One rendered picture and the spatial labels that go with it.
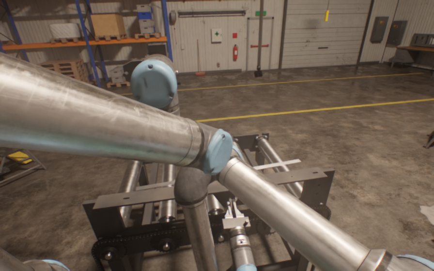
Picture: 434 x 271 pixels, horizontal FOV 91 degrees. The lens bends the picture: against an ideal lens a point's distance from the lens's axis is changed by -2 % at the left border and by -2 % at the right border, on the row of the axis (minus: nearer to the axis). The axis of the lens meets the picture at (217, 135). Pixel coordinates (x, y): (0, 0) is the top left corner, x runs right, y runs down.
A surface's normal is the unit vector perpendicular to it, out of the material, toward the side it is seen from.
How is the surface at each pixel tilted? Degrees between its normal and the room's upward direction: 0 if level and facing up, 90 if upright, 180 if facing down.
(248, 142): 90
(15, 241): 0
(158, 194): 0
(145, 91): 85
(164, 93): 90
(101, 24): 90
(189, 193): 67
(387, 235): 0
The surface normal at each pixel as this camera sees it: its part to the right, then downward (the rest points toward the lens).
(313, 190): 0.17, 0.44
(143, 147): 0.63, 0.54
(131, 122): 0.83, -0.07
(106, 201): -0.04, -0.89
